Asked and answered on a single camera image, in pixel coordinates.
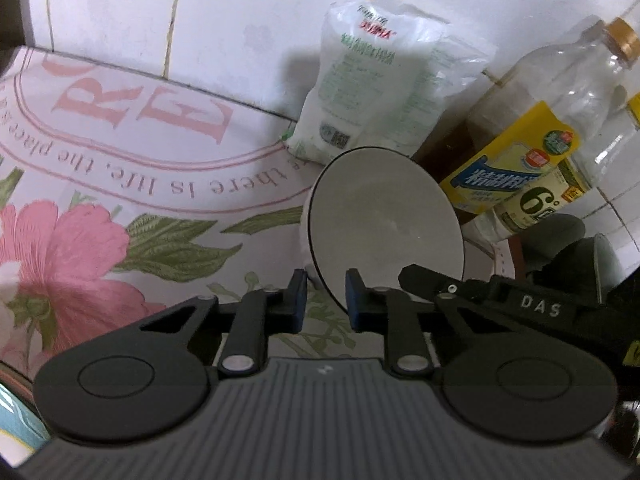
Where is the clear bottle yellow white label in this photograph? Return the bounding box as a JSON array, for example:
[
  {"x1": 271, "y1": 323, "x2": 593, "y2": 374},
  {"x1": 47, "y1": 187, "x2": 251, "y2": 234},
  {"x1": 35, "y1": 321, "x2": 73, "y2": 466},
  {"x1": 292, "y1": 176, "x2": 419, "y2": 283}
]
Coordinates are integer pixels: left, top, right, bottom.
[{"x1": 462, "y1": 92, "x2": 640, "y2": 244}]

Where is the white plastic seasoning bag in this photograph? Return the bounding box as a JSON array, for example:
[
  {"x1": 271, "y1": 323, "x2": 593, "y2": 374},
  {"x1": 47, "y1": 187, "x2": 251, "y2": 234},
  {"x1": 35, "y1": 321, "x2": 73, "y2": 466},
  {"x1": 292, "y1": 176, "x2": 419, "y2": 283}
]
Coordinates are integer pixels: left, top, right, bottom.
[{"x1": 285, "y1": 0, "x2": 499, "y2": 164}]

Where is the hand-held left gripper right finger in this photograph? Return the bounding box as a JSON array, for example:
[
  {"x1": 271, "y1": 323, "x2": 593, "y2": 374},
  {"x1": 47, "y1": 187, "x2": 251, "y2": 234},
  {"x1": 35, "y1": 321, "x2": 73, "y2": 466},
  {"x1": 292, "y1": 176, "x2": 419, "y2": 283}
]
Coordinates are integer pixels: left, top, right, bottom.
[{"x1": 346, "y1": 268, "x2": 507, "y2": 380}]

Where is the black pan with lid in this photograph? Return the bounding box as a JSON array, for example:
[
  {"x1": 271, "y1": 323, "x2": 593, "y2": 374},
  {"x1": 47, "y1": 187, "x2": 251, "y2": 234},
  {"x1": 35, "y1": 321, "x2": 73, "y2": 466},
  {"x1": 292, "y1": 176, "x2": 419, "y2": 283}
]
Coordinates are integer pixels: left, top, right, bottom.
[{"x1": 519, "y1": 212, "x2": 640, "y2": 307}]

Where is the white ribbed bowl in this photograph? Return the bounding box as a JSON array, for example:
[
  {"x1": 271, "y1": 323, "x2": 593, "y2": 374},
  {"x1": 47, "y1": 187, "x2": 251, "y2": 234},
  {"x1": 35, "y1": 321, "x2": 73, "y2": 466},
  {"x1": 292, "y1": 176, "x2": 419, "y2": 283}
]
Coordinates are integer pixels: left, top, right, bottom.
[{"x1": 301, "y1": 146, "x2": 466, "y2": 314}]

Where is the clear bottle yellow blue label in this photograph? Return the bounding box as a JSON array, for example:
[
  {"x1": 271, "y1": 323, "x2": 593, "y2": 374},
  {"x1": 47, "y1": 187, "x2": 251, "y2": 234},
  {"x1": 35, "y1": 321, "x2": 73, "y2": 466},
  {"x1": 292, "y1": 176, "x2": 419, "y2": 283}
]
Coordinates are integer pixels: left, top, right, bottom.
[{"x1": 414, "y1": 15, "x2": 640, "y2": 217}]

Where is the floral tablecloth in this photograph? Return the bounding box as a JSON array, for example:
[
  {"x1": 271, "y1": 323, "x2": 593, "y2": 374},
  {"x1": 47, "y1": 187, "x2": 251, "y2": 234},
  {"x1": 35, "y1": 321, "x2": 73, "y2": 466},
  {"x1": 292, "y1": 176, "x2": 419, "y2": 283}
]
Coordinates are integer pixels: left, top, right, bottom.
[{"x1": 0, "y1": 45, "x2": 517, "y2": 392}]

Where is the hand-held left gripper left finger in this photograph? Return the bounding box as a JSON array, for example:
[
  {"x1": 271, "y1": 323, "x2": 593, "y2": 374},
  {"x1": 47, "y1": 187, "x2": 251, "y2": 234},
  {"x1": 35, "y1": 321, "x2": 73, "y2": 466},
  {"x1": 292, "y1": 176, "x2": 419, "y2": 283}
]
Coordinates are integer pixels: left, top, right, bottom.
[{"x1": 117, "y1": 268, "x2": 308, "y2": 379}]

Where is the blue plate with egg print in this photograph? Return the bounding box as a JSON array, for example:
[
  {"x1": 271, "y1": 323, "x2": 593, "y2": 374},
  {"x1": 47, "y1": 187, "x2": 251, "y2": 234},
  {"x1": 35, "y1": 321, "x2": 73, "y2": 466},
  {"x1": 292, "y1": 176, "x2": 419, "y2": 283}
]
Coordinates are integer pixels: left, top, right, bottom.
[{"x1": 0, "y1": 385, "x2": 52, "y2": 461}]

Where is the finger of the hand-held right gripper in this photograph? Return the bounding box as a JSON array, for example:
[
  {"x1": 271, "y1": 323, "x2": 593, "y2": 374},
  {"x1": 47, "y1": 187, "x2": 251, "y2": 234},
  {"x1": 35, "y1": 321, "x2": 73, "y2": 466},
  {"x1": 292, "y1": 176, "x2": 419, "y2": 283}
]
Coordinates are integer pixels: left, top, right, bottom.
[{"x1": 399, "y1": 263, "x2": 497, "y2": 312}]

